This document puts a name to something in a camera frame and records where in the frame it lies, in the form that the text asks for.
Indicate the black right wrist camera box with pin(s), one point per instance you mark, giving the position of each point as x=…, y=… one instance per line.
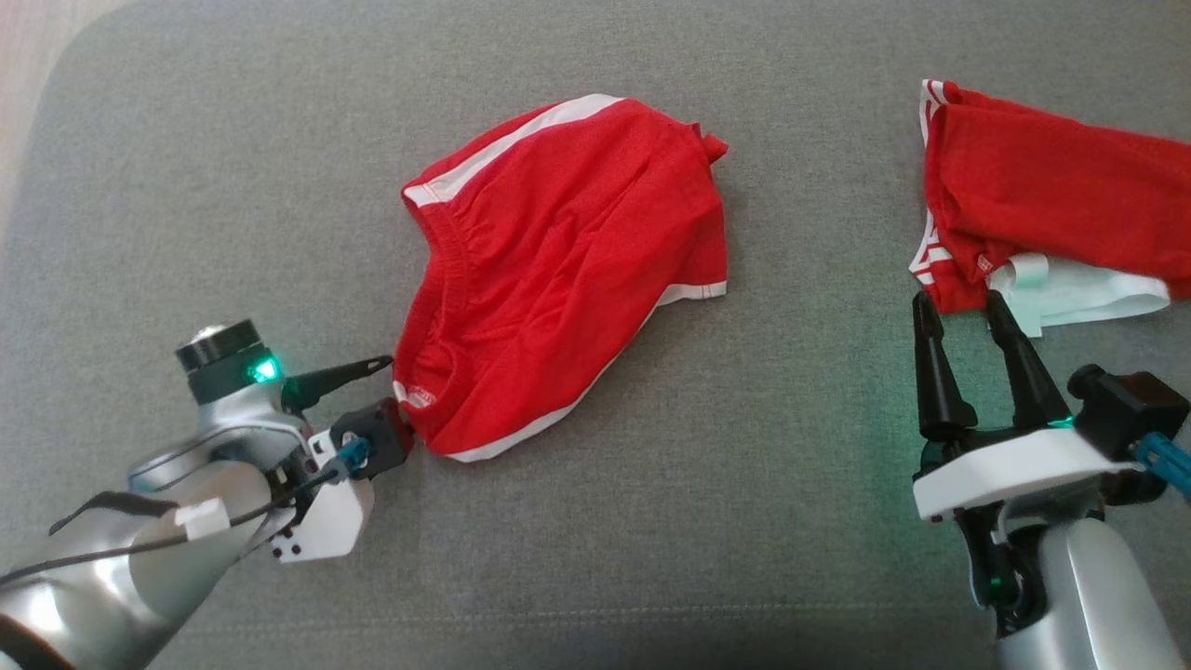
x=1130, y=409

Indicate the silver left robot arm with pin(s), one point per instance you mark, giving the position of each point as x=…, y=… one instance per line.
x=140, y=577

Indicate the red white-striped shorts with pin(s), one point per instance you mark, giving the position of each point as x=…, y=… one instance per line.
x=558, y=279

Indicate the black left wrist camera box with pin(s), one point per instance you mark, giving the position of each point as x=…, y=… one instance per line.
x=377, y=433

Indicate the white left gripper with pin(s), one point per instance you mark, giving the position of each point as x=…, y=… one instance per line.
x=335, y=521

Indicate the grey sofa chaise cushion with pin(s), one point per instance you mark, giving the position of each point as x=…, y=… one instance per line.
x=651, y=558

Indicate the red Bulls 23 jersey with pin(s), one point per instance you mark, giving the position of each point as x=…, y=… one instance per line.
x=1051, y=186

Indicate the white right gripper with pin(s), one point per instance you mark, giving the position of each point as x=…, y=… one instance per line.
x=1005, y=465

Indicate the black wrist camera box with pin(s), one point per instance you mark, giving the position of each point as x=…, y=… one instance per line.
x=1130, y=409
x=377, y=433

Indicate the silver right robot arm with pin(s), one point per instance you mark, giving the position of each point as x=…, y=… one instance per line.
x=1089, y=596

